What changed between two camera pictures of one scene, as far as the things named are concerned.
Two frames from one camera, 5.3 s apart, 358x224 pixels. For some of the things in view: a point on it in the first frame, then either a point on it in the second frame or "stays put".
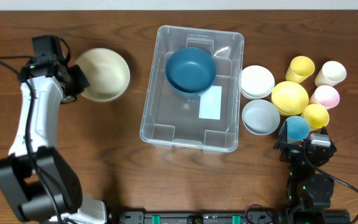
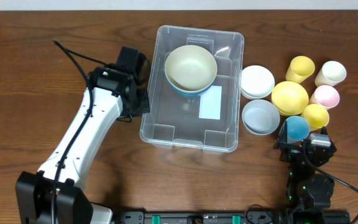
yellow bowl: (289, 98) stays put
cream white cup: (332, 73) stays put
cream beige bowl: (107, 73) to (190, 67)
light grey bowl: (260, 117) stays put
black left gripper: (78, 80) to (142, 104)
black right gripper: (294, 149) stays put
